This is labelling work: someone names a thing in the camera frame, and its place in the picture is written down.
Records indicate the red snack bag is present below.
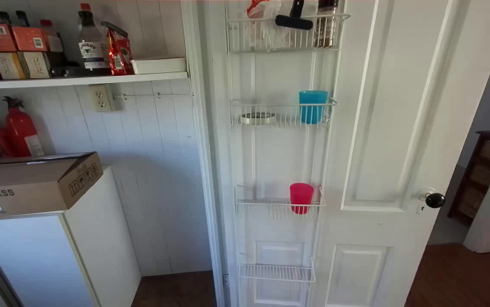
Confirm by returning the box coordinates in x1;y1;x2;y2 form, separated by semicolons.
103;21;133;75

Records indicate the dark bottle on shelf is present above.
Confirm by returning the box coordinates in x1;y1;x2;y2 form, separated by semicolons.
39;19;67;77

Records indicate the right orange carton box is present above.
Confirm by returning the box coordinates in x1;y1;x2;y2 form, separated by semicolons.
12;26;50;79

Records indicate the clear liquor bottle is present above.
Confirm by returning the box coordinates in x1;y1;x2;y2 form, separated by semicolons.
79;4;109;74

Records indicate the black door knob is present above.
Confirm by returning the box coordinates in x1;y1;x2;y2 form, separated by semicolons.
425;193;446;208

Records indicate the blue plastic cup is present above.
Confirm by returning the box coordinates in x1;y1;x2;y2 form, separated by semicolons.
299;91;328;125

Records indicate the pink plastic cup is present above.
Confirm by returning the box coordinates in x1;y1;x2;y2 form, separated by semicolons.
290;183;314;215

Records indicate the dark wooden drawer unit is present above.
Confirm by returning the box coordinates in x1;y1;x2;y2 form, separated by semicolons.
447;130;490;225

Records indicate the white wire door rack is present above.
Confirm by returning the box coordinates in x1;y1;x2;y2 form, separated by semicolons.
227;0;348;307

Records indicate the left orange carton box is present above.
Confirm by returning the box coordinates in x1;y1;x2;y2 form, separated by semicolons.
0;23;26;81

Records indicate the red fire extinguisher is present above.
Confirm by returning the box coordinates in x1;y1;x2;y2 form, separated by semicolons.
4;96;45;157

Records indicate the white flat box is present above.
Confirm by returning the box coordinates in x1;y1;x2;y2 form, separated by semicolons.
132;58;186;75

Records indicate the cardboard box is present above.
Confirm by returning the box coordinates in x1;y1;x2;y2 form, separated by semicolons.
0;152;103;217

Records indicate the white panel door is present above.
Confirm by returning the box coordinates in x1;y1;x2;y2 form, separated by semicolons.
198;0;490;307

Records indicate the white cabinet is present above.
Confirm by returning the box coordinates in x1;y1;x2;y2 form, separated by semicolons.
0;168;142;307

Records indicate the white wall shelf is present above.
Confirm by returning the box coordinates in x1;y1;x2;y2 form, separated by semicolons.
0;72;190;91

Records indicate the wall power outlet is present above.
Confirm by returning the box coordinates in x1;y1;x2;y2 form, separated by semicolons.
91;86;115;113

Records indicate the black handled brush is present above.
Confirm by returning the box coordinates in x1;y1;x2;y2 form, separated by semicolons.
275;0;313;31

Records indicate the orange carton box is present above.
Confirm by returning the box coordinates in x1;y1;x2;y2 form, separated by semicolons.
0;23;26;81
12;26;50;79

